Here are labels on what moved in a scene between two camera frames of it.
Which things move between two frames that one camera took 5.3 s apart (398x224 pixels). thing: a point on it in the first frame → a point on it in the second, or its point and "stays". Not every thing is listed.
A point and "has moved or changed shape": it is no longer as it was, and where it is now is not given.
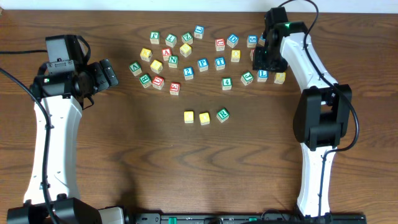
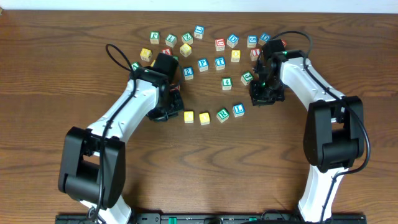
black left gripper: (101, 74) → (168, 112)
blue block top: (199, 32) stays
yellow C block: (188, 117) stays
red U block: (220, 44) stays
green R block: (222, 115) stays
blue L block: (262, 75) has moved or changed shape
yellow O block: (204, 119) stays
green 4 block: (226, 83) stays
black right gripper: (268, 64) → (262, 98)
